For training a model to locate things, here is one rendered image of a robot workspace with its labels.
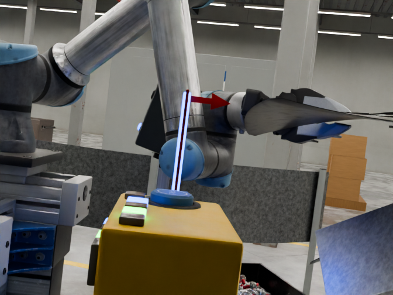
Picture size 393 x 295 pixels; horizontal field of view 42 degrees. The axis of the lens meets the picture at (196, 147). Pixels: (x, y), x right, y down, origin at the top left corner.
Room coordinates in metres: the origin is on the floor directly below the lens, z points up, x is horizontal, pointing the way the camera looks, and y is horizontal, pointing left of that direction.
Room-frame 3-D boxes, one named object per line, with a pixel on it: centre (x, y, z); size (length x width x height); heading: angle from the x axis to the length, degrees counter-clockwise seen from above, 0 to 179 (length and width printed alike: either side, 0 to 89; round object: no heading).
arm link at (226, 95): (1.04, -0.04, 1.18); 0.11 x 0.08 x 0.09; 41
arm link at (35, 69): (1.11, 0.42, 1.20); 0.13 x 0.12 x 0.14; 156
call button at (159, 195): (0.47, 0.02, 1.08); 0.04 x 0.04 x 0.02
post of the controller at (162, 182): (1.25, 0.07, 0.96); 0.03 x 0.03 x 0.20; 4
